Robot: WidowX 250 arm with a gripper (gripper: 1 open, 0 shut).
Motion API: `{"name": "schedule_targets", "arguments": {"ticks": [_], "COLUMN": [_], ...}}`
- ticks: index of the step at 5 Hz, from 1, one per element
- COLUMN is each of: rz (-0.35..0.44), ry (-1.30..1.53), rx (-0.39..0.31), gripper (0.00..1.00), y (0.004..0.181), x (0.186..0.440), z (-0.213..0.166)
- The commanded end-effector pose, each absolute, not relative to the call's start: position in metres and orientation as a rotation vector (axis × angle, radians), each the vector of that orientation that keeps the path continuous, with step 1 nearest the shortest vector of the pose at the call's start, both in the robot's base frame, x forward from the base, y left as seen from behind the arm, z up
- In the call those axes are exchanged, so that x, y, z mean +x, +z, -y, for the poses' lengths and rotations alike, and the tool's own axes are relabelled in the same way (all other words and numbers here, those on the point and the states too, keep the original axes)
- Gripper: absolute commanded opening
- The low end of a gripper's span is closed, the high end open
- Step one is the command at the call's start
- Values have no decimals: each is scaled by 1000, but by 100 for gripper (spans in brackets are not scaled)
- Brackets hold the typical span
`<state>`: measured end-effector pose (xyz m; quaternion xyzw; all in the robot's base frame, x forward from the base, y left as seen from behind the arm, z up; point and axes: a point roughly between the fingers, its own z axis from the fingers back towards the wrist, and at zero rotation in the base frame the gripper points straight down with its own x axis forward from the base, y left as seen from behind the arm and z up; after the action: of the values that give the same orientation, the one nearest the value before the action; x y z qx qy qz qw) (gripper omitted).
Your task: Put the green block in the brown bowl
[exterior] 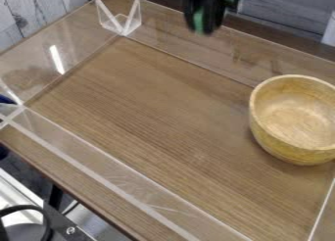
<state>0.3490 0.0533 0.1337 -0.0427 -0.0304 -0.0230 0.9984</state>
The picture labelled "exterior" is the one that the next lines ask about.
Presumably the light brown wooden bowl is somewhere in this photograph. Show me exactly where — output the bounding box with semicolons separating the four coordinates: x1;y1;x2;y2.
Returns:
248;74;335;166

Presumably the black metal bracket with screw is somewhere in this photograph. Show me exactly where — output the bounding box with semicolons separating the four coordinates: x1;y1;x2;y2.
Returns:
42;205;97;241

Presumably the black table leg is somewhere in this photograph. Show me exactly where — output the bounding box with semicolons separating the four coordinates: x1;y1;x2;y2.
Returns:
47;185;63;210

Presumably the black cable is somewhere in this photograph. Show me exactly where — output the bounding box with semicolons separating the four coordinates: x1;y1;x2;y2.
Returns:
0;204;54;241

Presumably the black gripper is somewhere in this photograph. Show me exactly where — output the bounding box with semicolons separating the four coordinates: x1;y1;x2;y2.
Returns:
181;0;238;34

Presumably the clear acrylic tray wall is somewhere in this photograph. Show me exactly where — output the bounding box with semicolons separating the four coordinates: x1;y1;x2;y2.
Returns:
0;0;335;241

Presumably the green rectangular block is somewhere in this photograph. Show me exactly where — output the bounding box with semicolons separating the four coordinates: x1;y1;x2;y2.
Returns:
194;0;238;34

